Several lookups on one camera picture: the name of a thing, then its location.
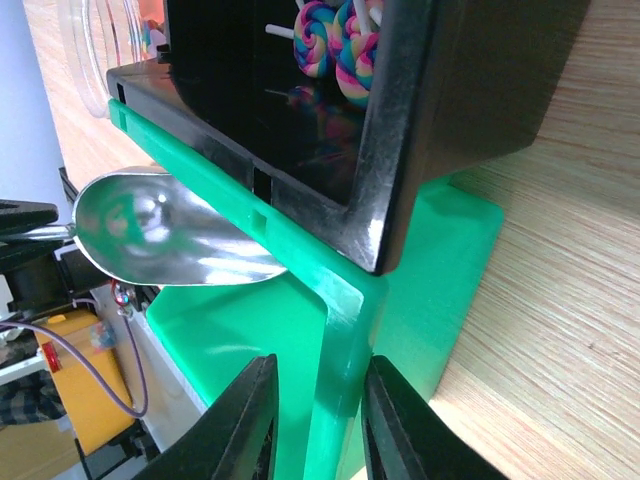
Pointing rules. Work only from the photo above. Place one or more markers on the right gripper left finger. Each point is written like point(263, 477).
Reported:
point(236, 438)

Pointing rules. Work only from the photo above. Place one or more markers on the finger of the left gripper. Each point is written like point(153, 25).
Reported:
point(26, 250)
point(23, 216)

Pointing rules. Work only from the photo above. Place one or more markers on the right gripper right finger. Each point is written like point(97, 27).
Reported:
point(405, 439)

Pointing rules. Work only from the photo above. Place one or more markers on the silver metal scoop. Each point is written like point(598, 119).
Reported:
point(142, 226)

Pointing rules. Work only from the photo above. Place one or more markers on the green candy bin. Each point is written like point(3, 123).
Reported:
point(324, 317)

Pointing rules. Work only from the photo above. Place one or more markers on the black candy bin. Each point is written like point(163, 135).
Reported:
point(455, 83)

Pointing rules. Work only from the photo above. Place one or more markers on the yellow box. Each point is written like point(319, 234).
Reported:
point(94, 416)

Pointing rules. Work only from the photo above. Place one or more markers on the clear glass jar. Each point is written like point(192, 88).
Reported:
point(99, 35)

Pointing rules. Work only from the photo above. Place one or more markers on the swirl lollipop middle left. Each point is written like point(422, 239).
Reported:
point(310, 37)

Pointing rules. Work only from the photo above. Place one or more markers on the swirl lollipop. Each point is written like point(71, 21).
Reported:
point(310, 37)
point(355, 52)

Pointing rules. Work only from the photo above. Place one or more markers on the swirl lollipop middle right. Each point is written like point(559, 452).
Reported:
point(355, 52)

